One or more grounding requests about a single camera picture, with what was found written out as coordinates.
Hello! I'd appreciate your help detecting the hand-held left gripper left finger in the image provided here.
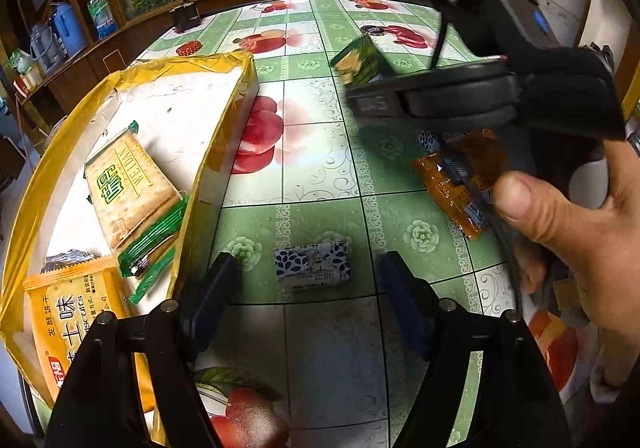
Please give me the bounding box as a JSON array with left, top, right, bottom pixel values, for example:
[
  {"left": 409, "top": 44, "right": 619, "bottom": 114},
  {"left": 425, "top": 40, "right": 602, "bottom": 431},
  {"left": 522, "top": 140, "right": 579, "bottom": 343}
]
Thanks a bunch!
[{"left": 44, "top": 252, "right": 243, "bottom": 448}]

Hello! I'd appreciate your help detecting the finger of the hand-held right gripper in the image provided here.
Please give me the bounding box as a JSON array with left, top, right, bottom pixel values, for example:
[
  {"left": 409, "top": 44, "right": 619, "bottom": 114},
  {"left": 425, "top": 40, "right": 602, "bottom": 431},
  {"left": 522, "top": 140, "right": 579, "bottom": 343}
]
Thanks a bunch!
[{"left": 347, "top": 58, "right": 521, "bottom": 121}]

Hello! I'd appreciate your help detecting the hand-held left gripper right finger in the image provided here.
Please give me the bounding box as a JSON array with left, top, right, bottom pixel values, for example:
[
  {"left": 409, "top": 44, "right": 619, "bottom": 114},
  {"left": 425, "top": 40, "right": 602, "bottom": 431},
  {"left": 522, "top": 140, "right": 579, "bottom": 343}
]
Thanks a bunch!
[{"left": 377, "top": 250, "right": 573, "bottom": 448}]

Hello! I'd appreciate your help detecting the dark glass bottle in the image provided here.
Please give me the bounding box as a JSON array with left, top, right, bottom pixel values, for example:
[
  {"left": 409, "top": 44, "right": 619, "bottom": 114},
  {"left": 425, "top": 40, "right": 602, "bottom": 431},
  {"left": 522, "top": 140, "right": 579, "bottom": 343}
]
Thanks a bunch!
[{"left": 170, "top": 0, "right": 202, "bottom": 31}]

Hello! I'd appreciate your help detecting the orange biscuit packet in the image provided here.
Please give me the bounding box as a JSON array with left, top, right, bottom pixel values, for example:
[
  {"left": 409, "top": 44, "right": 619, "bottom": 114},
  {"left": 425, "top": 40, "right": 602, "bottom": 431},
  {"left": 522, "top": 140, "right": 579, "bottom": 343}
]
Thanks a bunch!
[{"left": 22, "top": 255, "right": 156, "bottom": 414}]

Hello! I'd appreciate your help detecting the brown translucent snack packet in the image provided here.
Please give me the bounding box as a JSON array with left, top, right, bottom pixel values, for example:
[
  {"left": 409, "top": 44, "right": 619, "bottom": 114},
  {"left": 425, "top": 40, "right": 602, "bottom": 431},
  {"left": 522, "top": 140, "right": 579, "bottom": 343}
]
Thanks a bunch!
[{"left": 411, "top": 129, "right": 511, "bottom": 241}]

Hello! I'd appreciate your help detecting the blue white plastic bag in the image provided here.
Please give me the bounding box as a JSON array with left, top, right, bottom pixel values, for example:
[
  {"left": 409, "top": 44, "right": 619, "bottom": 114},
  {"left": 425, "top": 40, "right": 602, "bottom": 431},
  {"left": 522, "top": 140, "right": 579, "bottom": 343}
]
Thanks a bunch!
[{"left": 87, "top": 0, "right": 119, "bottom": 40}]

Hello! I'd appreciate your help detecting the green white bag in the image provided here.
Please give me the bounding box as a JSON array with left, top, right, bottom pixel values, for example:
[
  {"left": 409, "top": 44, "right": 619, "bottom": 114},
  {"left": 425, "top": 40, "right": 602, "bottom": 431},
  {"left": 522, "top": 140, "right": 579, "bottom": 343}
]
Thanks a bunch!
[{"left": 7, "top": 48, "right": 38, "bottom": 79}]

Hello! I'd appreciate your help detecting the fruit print tablecloth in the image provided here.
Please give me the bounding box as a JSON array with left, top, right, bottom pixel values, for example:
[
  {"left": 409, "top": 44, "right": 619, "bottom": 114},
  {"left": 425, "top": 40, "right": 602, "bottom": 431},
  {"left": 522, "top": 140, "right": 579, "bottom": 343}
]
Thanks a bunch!
[{"left": 30, "top": 0, "right": 581, "bottom": 448}]

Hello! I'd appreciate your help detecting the silver foil packet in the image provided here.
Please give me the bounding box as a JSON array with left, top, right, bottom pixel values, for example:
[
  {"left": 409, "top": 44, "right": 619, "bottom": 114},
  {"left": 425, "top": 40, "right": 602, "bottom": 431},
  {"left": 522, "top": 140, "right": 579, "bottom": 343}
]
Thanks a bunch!
[{"left": 40, "top": 250, "right": 96, "bottom": 275}]

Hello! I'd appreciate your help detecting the small green snack packet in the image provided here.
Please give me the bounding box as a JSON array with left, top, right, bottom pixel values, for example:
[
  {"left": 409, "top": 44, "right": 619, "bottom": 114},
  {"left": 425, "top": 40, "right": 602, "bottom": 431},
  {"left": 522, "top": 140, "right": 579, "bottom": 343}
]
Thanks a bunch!
[{"left": 331, "top": 35, "right": 396, "bottom": 85}]

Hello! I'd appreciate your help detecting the green cracker packet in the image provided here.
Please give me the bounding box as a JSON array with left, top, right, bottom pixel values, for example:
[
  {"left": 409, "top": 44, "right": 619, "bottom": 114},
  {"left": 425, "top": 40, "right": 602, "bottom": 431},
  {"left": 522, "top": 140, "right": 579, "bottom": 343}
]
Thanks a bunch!
[
  {"left": 117, "top": 193, "right": 190, "bottom": 306},
  {"left": 84, "top": 120, "right": 183, "bottom": 249}
]

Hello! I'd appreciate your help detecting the blue white patterned candy packet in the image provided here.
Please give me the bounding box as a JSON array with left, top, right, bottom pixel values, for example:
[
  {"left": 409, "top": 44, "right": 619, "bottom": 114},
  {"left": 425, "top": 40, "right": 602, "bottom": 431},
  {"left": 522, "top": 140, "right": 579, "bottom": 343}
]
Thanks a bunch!
[
  {"left": 274, "top": 240, "right": 352, "bottom": 293},
  {"left": 419, "top": 130, "right": 443, "bottom": 154}
]

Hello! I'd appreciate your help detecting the grey thermos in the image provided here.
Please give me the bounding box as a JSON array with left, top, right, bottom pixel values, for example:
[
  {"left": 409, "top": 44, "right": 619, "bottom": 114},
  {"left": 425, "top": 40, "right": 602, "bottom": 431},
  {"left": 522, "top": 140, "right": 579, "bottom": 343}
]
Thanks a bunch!
[{"left": 30, "top": 25, "right": 65, "bottom": 73}]

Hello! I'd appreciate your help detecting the blue thermos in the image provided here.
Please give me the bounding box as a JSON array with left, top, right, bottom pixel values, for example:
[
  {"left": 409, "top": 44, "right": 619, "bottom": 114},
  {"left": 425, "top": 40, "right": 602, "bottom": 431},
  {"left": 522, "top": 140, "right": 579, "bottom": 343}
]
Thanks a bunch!
[{"left": 50, "top": 3, "right": 87, "bottom": 57}]

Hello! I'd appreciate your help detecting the black cable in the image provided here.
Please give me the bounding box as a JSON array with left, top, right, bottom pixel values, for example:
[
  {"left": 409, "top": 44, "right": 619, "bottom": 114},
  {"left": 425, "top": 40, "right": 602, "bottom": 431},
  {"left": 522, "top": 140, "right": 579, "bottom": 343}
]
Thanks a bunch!
[{"left": 429, "top": 10, "right": 448, "bottom": 70}]

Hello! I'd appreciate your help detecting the person's right hand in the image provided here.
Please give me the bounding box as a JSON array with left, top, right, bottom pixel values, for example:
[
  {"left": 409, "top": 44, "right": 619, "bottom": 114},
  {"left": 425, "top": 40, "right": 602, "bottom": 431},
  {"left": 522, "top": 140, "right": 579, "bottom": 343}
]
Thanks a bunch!
[{"left": 492, "top": 138, "right": 640, "bottom": 389}]

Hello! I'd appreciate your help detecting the yellow cardboard box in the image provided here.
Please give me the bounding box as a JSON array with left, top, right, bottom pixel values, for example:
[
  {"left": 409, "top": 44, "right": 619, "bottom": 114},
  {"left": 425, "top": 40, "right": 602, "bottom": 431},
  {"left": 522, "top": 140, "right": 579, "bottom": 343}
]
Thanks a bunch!
[{"left": 0, "top": 52, "right": 260, "bottom": 446}]

